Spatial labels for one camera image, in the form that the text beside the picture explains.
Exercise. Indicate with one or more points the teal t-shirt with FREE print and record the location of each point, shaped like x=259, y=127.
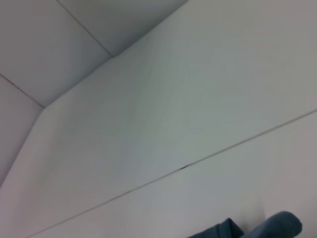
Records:
x=280, y=225

